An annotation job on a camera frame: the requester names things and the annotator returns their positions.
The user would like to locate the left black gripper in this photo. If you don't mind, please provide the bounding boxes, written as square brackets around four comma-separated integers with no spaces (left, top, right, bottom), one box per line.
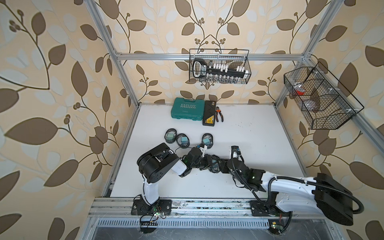
[190,155,218,171]

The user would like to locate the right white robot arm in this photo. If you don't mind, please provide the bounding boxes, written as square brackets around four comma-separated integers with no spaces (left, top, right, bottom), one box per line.
[218,146,365,226]

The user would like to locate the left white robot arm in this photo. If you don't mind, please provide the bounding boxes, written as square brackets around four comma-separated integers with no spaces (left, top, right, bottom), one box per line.
[137,143,220,207]

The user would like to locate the black yellow-label case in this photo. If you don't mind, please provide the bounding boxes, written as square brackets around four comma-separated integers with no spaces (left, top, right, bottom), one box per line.
[202,101,216,127]

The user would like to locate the orange black pliers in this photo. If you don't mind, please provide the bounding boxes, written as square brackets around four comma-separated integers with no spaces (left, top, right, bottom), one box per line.
[215,107,224,122]

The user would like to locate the green plastic tool case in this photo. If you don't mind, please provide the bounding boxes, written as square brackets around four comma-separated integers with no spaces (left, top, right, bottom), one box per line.
[171,98,205,121]

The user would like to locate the black socket set holder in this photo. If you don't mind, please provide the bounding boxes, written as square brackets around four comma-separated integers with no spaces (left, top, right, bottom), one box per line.
[189,58,252,79]

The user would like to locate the red item in basket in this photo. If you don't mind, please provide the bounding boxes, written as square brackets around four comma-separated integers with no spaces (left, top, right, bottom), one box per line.
[292,83,306,96]

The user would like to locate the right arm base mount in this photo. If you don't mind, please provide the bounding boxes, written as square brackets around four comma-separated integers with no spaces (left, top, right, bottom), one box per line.
[250,200,290,217]

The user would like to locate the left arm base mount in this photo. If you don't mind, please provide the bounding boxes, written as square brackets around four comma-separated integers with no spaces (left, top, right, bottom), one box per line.
[131,195,172,218]

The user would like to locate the back wire basket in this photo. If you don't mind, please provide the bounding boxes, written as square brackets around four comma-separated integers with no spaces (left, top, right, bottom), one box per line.
[189,48,252,85]

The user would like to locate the wire basket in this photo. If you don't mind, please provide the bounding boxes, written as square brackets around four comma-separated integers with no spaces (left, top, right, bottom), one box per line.
[284,62,364,130]
[189,48,252,85]

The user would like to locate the aluminium front rail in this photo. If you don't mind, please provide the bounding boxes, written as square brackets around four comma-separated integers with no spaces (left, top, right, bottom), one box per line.
[87,197,337,220]

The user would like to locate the right wire basket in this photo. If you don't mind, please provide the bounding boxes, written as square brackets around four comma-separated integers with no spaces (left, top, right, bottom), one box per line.
[284,62,364,130]

